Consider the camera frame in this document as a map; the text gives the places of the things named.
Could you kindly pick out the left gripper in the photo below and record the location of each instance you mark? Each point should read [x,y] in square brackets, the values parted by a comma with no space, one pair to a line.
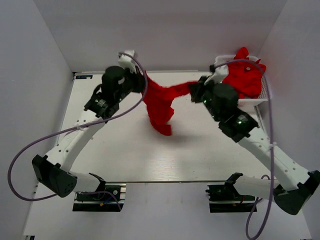
[138,82]

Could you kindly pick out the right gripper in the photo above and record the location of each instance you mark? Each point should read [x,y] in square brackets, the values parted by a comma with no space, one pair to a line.
[197,90]

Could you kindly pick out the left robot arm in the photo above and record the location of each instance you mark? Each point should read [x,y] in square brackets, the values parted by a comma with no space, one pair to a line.
[53,170]

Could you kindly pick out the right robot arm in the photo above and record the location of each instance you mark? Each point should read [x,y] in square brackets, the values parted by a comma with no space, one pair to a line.
[293,185]

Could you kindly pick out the red t-shirt pile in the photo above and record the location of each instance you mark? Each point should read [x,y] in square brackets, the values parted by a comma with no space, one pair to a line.
[245,79]

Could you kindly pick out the white plastic basket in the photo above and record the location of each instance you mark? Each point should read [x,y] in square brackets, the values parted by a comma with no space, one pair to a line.
[243,56]

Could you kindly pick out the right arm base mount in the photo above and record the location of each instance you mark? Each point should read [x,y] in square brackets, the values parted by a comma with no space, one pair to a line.
[232,200]

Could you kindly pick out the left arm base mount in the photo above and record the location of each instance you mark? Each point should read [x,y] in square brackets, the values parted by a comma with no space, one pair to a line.
[112,199]

